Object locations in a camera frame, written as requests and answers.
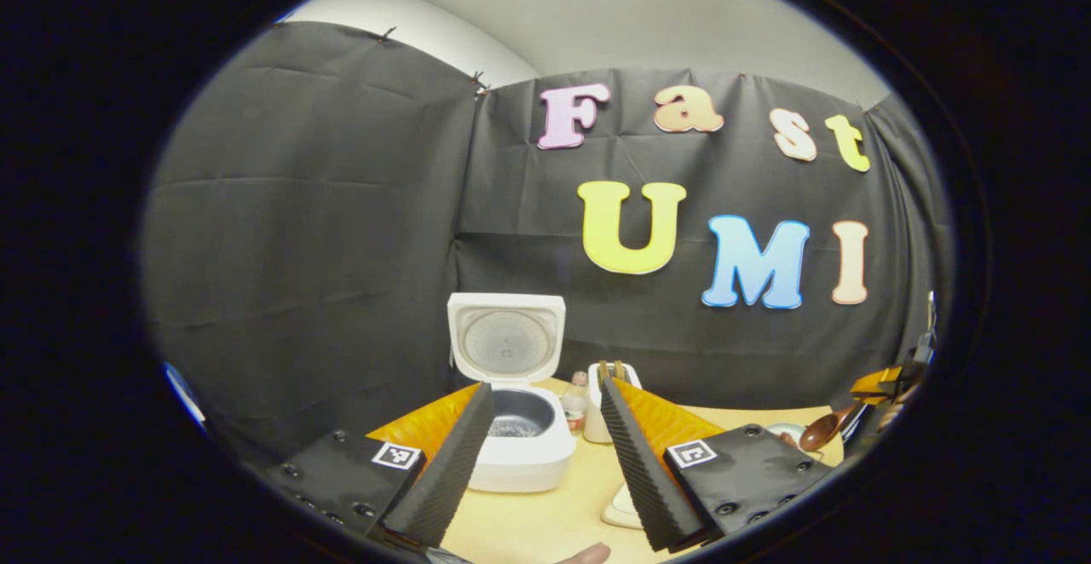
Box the white divided grain dish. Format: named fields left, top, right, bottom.
left=601, top=483, right=646, bottom=531

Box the white toaster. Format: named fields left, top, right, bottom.
left=582, top=361, right=643, bottom=446

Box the clear plastic water bottle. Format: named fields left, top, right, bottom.
left=566, top=370, right=591, bottom=435

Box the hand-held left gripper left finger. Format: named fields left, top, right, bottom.
left=266, top=381, right=497, bottom=550

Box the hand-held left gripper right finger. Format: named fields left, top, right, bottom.
left=599, top=377, right=832, bottom=554

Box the white rice cooker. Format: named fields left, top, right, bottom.
left=446, top=291, right=578, bottom=494

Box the brown wooden spoon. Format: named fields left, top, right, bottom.
left=799, top=405, right=862, bottom=452

